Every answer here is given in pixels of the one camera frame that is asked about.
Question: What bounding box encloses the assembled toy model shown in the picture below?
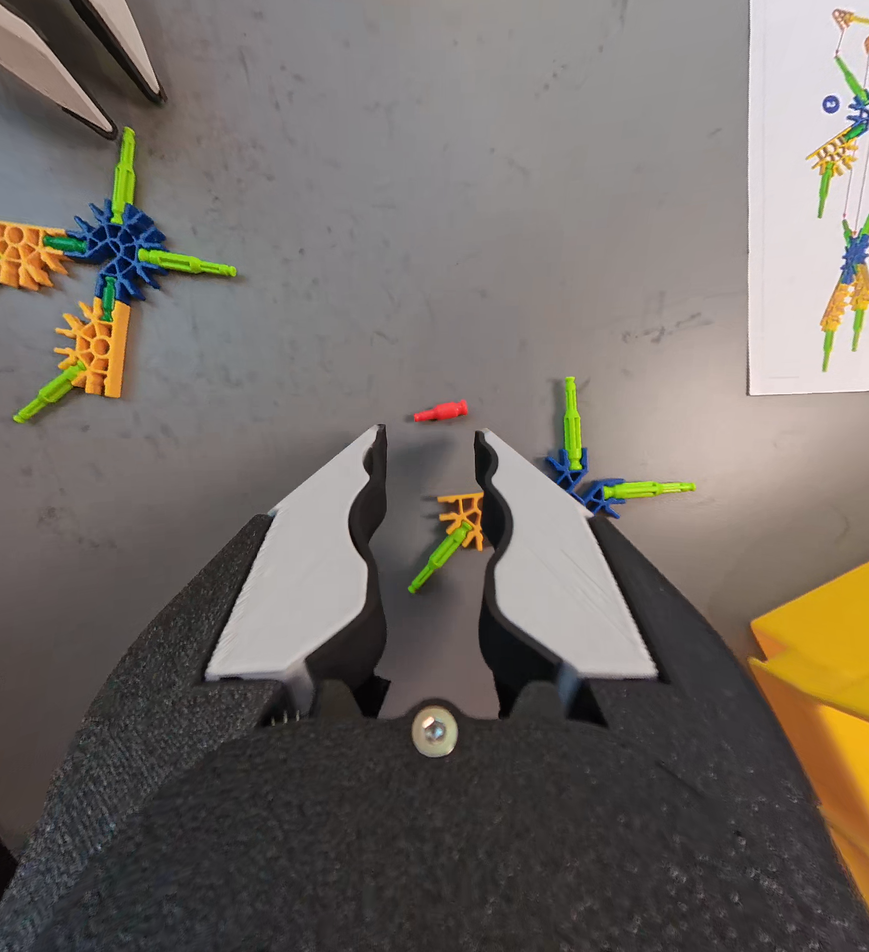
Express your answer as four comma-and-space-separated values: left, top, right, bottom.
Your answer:
406, 375, 697, 595

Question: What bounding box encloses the printed instruction sheet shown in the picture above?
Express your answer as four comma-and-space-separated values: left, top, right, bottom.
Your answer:
747, 0, 869, 397

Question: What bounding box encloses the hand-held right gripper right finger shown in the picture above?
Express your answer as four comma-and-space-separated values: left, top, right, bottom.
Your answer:
473, 429, 660, 681

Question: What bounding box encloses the yellow storage bin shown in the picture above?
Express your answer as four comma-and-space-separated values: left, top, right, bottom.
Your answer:
748, 541, 869, 952

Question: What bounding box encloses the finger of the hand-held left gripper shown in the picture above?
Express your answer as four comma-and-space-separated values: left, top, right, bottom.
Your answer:
70, 0, 168, 105
0, 0, 119, 141

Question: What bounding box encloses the light green toy rod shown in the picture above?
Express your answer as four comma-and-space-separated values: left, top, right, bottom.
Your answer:
111, 126, 138, 224
12, 362, 87, 425
138, 249, 238, 280

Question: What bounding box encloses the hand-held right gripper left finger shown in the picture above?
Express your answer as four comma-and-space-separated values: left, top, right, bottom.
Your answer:
204, 424, 389, 681

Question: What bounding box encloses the yellow toy connector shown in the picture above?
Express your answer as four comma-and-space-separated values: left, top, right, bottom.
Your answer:
0, 216, 71, 291
54, 297, 132, 399

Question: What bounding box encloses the blue toy connector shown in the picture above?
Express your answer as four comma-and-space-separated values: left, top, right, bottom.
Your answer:
70, 201, 170, 302

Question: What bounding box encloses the grey desk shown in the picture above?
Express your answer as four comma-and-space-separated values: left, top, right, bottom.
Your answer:
0, 0, 869, 856

